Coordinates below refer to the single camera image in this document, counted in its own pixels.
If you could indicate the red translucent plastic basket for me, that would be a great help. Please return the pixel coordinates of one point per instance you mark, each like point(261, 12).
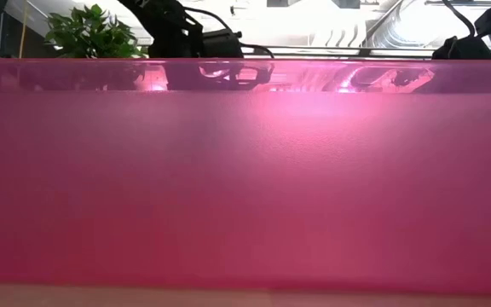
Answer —
point(245, 192)

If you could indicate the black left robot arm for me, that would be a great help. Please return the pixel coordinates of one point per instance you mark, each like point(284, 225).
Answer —
point(169, 30)

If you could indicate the green potted plant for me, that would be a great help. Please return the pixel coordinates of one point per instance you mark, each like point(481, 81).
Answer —
point(88, 34)

